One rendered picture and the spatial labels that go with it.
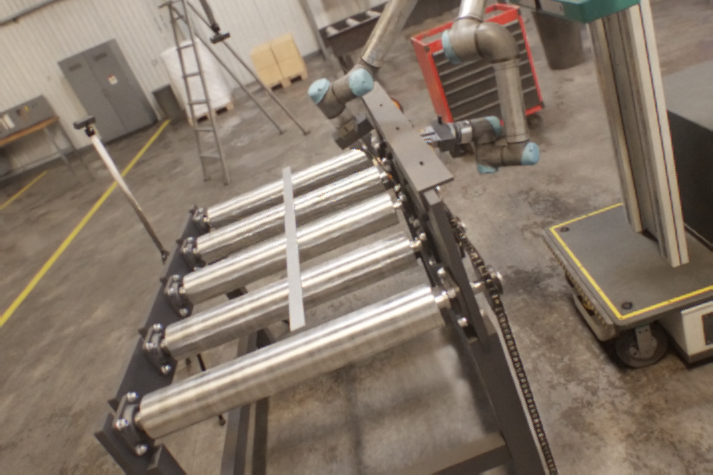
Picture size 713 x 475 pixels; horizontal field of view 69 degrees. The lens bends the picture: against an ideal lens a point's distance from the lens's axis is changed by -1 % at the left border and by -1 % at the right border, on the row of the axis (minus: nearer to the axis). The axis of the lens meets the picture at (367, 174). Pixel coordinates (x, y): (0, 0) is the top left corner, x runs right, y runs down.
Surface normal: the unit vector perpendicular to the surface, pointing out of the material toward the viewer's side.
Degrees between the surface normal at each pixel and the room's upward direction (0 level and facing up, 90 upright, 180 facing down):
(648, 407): 0
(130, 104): 90
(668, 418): 0
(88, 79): 90
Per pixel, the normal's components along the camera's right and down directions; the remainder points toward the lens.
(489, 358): 0.14, 0.35
